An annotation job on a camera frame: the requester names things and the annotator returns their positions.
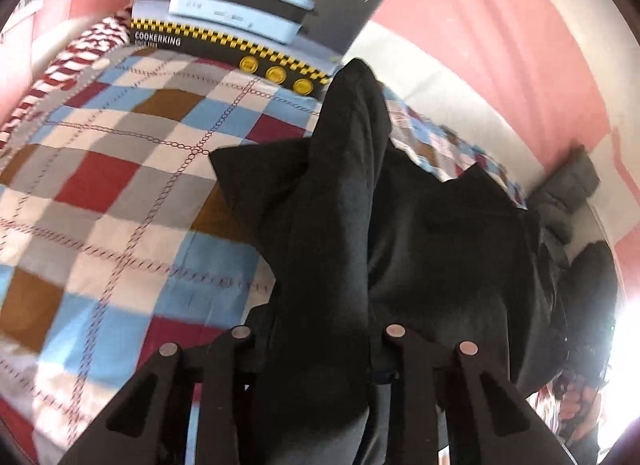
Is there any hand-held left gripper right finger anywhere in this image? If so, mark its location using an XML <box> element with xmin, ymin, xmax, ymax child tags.
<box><xmin>370</xmin><ymin>323</ymin><xmax>581</xmax><ymax>465</ymax></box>

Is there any black puffer jacket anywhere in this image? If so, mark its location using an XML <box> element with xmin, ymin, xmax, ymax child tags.
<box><xmin>549</xmin><ymin>240</ymin><xmax>620</xmax><ymax>331</ymax></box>

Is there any person's right hand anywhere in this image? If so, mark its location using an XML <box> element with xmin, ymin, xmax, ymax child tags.
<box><xmin>552</xmin><ymin>372</ymin><xmax>609</xmax><ymax>454</ymax></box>

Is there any red white striped cloth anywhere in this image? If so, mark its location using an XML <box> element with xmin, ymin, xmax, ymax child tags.
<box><xmin>0</xmin><ymin>12</ymin><xmax>134</xmax><ymax>147</ymax></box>

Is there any dark appliance carton box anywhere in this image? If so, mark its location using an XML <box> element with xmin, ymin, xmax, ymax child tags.
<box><xmin>130</xmin><ymin>0</ymin><xmax>392</xmax><ymax>99</ymax></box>

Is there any grey quilted puffer garment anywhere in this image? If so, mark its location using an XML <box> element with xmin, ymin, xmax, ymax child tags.
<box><xmin>527</xmin><ymin>145</ymin><xmax>602</xmax><ymax>267</ymax></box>

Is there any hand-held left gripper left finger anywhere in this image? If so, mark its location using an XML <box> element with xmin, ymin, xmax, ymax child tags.
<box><xmin>60</xmin><ymin>325</ymin><xmax>261</xmax><ymax>465</ymax></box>

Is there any large black jacket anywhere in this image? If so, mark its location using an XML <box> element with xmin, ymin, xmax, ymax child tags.
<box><xmin>207</xmin><ymin>58</ymin><xmax>572</xmax><ymax>465</ymax></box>

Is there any checkered bed sheet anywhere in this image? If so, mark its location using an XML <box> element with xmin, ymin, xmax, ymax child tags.
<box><xmin>0</xmin><ymin>45</ymin><xmax>531</xmax><ymax>465</ymax></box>

